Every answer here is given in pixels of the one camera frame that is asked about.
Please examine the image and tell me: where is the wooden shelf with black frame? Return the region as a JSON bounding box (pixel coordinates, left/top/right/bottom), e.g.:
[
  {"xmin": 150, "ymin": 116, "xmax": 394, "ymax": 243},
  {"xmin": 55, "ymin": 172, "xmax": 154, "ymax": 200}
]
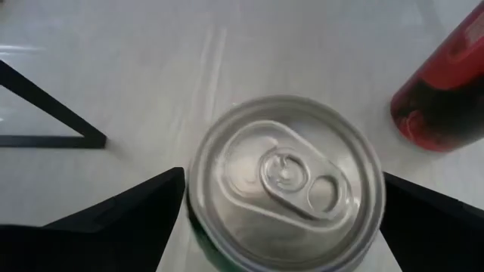
[{"xmin": 0, "ymin": 59, "xmax": 108, "ymax": 150}]

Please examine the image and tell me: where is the red Coca-Cola original taste can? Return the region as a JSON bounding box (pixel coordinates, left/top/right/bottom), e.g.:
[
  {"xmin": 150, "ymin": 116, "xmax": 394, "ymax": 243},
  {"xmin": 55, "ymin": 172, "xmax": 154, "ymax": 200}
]
[{"xmin": 389, "ymin": 0, "xmax": 484, "ymax": 153}]

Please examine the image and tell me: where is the green Sprite can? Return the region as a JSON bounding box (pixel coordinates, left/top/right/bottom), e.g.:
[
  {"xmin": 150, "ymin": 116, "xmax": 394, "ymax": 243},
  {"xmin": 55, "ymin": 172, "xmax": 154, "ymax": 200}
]
[{"xmin": 187, "ymin": 94, "xmax": 386, "ymax": 272}]

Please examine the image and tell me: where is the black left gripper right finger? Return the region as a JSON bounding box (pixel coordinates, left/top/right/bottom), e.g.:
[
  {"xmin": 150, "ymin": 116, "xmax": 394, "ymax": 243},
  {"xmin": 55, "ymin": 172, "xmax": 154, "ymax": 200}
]
[{"xmin": 379, "ymin": 171, "xmax": 484, "ymax": 272}]

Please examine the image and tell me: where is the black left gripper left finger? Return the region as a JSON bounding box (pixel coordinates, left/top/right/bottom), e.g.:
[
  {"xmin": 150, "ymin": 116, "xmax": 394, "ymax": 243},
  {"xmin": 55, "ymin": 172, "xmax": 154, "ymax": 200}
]
[{"xmin": 0, "ymin": 166, "xmax": 187, "ymax": 272}]

